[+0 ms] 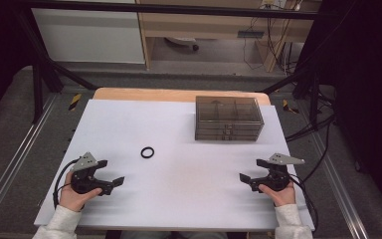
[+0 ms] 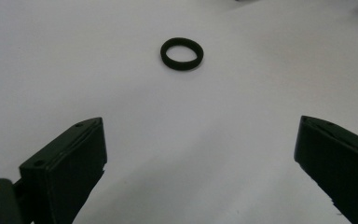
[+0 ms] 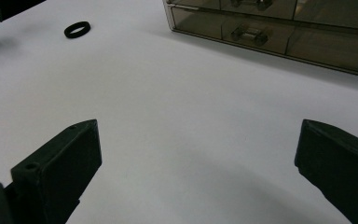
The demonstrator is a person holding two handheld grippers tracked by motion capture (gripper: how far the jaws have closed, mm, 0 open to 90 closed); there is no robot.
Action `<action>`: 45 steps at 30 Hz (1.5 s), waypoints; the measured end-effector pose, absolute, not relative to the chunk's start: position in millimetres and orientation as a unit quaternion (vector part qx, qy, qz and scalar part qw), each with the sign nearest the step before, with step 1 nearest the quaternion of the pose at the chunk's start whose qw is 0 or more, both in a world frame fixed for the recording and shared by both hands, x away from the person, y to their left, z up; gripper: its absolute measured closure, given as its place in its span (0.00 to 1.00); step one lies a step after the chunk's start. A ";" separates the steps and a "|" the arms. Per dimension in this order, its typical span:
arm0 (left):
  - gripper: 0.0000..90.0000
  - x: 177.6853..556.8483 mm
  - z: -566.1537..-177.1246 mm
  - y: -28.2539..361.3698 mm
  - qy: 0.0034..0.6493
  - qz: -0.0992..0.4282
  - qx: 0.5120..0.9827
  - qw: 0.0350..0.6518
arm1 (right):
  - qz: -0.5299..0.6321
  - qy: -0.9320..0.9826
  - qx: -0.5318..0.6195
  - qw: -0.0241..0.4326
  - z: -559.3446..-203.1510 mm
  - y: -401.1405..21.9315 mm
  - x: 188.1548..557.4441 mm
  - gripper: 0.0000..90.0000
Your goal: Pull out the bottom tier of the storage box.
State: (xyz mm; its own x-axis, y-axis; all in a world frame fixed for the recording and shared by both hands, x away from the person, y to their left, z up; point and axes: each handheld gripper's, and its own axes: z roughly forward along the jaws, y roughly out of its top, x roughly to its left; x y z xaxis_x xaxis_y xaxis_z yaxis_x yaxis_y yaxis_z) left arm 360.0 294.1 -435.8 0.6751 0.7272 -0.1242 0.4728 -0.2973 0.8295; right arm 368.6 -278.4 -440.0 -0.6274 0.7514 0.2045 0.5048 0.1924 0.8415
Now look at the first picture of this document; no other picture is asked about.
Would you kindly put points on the clear grey drawer box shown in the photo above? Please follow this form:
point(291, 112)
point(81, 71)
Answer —
point(229, 116)

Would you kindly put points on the white cabinet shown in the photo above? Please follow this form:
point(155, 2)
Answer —
point(89, 36)

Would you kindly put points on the person's left hand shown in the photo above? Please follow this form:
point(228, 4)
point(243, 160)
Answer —
point(71, 199)

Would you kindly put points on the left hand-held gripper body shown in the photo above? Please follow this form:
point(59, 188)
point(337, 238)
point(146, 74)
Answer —
point(83, 179)

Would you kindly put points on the office chair base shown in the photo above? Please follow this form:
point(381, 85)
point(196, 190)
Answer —
point(182, 41)

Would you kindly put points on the black metal stand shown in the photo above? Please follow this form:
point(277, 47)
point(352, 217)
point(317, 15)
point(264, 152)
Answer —
point(37, 89)
point(314, 99)

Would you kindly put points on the black metal crossbar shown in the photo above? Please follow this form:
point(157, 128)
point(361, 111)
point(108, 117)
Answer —
point(179, 9)

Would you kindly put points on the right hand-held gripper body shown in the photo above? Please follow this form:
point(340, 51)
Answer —
point(278, 176)

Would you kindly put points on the light wooden desk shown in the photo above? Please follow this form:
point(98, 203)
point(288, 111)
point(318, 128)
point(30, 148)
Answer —
point(212, 25)

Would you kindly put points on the grey power strip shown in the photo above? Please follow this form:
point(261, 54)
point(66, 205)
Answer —
point(250, 34)

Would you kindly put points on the yellow black tape strip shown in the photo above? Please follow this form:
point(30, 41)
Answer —
point(289, 107)
point(75, 102)

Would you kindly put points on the wooden table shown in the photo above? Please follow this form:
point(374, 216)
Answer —
point(146, 94)

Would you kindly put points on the white foam board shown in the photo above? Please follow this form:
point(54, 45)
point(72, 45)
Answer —
point(179, 186)

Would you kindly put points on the aluminium floor rail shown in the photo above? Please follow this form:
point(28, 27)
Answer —
point(16, 159)
point(341, 192)

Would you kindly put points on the person's right hand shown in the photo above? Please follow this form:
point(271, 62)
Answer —
point(283, 196)

